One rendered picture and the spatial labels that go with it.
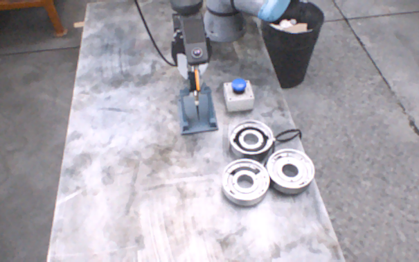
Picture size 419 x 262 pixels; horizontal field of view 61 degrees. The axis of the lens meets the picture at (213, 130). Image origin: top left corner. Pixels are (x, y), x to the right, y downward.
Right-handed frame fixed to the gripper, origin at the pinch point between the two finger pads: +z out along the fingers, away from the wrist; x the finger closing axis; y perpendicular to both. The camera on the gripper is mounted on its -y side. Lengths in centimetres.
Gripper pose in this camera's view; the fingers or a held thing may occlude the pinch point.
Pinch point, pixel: (193, 76)
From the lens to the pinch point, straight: 91.3
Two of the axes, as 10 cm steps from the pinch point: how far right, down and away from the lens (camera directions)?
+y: -1.5, -7.6, 6.3
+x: -9.9, 1.3, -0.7
